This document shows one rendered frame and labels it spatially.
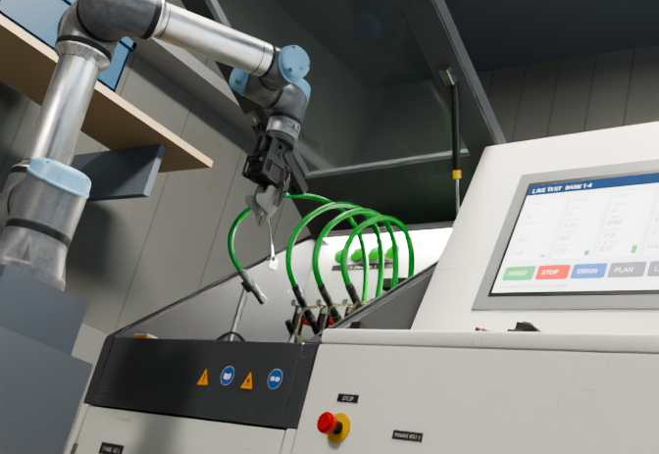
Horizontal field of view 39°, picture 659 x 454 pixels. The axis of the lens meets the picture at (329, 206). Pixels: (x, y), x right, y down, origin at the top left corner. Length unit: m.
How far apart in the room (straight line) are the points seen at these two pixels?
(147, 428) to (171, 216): 2.60
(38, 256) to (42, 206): 0.09
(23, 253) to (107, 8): 0.52
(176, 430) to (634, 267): 0.94
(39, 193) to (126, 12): 0.42
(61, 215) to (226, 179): 3.14
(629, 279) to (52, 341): 1.00
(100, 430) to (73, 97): 0.73
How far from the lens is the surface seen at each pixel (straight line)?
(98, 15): 1.91
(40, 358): 1.62
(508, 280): 1.86
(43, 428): 1.63
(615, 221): 1.83
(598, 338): 1.40
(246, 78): 2.12
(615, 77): 4.96
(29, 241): 1.68
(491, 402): 1.46
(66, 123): 1.91
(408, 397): 1.55
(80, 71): 1.95
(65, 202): 1.71
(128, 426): 2.08
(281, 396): 1.75
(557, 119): 4.97
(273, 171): 2.10
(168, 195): 4.54
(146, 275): 4.44
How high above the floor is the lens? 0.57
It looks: 21 degrees up
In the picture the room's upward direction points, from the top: 15 degrees clockwise
